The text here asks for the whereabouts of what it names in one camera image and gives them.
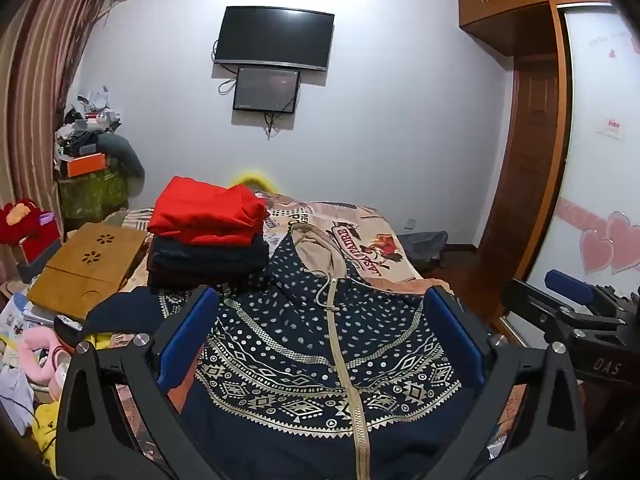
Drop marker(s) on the white sliding door with hearts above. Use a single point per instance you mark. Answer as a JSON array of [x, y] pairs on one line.
[[595, 185]]

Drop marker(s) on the green cloth-covered cabinet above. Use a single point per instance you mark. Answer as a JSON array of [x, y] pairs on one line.
[[92, 192]]

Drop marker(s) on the wall-mounted black television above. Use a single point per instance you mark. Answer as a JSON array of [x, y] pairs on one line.
[[272, 35]]

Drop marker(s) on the yellow foam hoop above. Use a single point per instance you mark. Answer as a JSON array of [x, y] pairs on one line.
[[250, 177]]

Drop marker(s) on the small wall-mounted monitor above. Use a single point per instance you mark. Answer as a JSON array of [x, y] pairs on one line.
[[265, 87]]

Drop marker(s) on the grey bag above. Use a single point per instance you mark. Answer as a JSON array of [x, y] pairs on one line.
[[425, 247]]

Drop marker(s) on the striped brown curtain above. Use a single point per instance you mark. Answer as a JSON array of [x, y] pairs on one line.
[[45, 85]]

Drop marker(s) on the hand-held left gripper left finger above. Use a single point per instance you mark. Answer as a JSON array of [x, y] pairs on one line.
[[187, 330]]

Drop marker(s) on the wall socket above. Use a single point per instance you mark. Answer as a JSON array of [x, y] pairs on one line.
[[411, 223]]

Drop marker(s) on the red plush toy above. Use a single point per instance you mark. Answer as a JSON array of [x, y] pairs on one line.
[[20, 225]]

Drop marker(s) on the pile of household clutter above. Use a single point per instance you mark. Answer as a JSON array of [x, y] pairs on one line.
[[85, 120]]

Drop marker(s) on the navy patterned zip hoodie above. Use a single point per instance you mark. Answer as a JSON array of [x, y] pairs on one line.
[[300, 335]]

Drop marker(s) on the wooden lap desk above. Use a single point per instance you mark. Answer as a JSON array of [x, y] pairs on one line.
[[85, 270]]

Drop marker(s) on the yellow cloth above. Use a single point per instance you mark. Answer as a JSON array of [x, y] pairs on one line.
[[45, 435]]

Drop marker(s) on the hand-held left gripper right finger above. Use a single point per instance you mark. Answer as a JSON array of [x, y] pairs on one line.
[[457, 335]]

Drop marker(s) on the wooden overhead cabinet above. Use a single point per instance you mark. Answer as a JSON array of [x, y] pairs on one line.
[[510, 5]]

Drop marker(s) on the red folded garment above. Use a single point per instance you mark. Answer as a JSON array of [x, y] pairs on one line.
[[205, 212]]

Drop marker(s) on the navy folded garment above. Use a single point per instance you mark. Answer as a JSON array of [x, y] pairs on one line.
[[210, 255]]

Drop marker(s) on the wooden door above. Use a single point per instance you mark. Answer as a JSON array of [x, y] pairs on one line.
[[527, 170]]

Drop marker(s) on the orange box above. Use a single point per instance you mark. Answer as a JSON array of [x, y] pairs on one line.
[[86, 164]]

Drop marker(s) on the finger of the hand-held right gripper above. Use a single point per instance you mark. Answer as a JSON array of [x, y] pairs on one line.
[[540, 302], [570, 285]]

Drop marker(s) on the stack of booklets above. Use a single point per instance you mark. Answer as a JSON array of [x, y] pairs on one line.
[[20, 315]]

